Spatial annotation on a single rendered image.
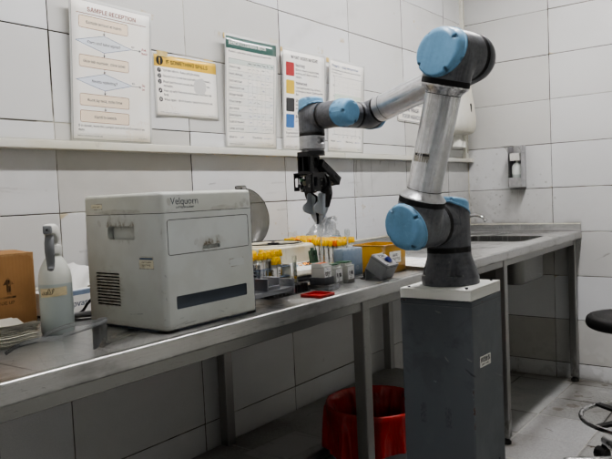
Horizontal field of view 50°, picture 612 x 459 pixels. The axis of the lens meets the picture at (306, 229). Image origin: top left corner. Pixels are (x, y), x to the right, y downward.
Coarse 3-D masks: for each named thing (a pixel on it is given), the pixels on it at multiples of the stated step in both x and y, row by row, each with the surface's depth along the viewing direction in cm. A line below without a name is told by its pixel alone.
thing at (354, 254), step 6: (336, 252) 211; (342, 252) 210; (348, 252) 212; (354, 252) 214; (360, 252) 216; (336, 258) 212; (342, 258) 210; (348, 258) 212; (354, 258) 214; (360, 258) 216; (354, 264) 214; (360, 264) 216; (354, 270) 214; (360, 270) 216; (354, 276) 212; (360, 276) 214
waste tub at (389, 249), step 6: (354, 246) 226; (360, 246) 225; (366, 246) 223; (372, 246) 221; (378, 246) 220; (384, 246) 218; (390, 246) 221; (366, 252) 223; (372, 252) 221; (378, 252) 220; (384, 252) 219; (390, 252) 221; (396, 252) 224; (402, 252) 227; (366, 258) 223; (396, 258) 224; (402, 258) 227; (366, 264) 224; (402, 264) 227; (396, 270) 224; (402, 270) 227
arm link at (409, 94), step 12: (492, 48) 156; (492, 60) 156; (408, 84) 175; (420, 84) 172; (384, 96) 181; (396, 96) 178; (408, 96) 175; (420, 96) 173; (372, 108) 184; (384, 108) 181; (396, 108) 180; (408, 108) 179; (372, 120) 186; (384, 120) 186
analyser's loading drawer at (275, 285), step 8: (256, 280) 167; (264, 280) 166; (272, 280) 170; (280, 280) 175; (288, 280) 174; (256, 288) 167; (264, 288) 166; (272, 288) 167; (280, 288) 170; (288, 288) 171; (256, 296) 161; (264, 296) 164
